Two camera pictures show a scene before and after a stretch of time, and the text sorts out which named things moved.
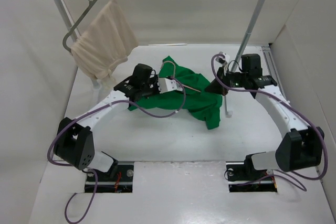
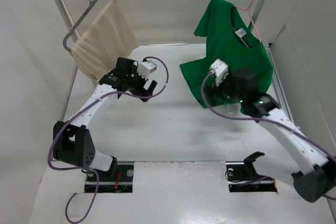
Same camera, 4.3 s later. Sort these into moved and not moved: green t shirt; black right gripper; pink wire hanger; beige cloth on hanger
Moved: pink wire hanger; green t shirt; black right gripper
Not moved: beige cloth on hanger
